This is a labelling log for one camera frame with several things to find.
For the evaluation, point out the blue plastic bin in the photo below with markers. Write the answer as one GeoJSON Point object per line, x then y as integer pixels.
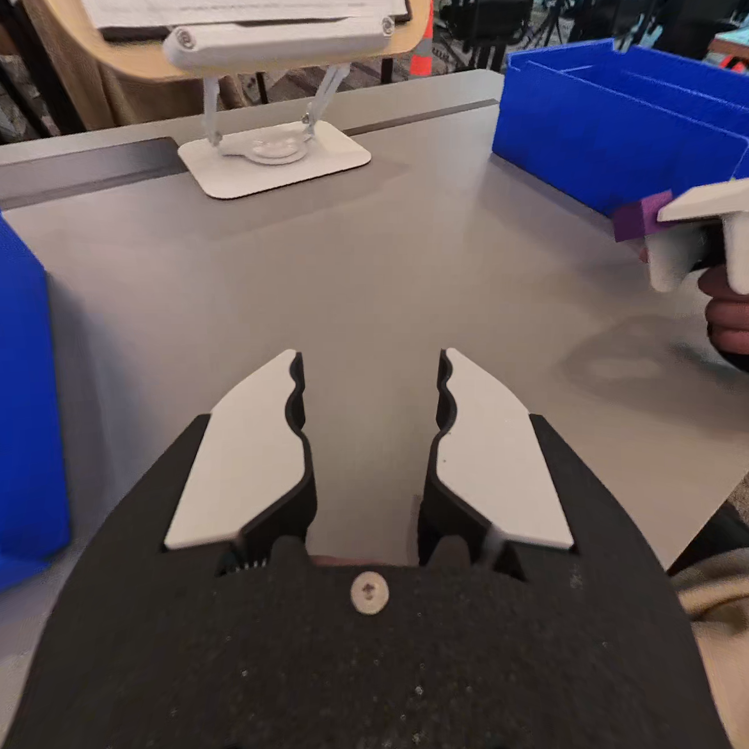
{"type": "Point", "coordinates": [29, 409]}
{"type": "Point", "coordinates": [585, 134]}

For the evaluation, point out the orange traffic cone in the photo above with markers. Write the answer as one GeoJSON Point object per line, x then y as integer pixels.
{"type": "Point", "coordinates": [422, 41]}

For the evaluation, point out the purple wooden cube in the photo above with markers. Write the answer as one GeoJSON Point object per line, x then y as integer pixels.
{"type": "Point", "coordinates": [635, 219]}

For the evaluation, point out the tan coat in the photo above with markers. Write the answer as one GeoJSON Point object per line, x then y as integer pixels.
{"type": "Point", "coordinates": [88, 93]}

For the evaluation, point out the instruction sheet on stand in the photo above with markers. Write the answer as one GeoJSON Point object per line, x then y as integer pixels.
{"type": "Point", "coordinates": [275, 149]}

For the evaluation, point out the printed instruction sheet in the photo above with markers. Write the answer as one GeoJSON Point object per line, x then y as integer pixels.
{"type": "Point", "coordinates": [234, 10]}

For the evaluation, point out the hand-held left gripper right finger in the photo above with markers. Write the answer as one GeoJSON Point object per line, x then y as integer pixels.
{"type": "Point", "coordinates": [497, 468]}

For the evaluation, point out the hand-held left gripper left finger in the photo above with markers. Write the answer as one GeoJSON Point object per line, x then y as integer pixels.
{"type": "Point", "coordinates": [246, 462]}

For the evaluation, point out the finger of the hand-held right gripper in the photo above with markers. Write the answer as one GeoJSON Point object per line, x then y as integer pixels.
{"type": "Point", "coordinates": [702, 205]}

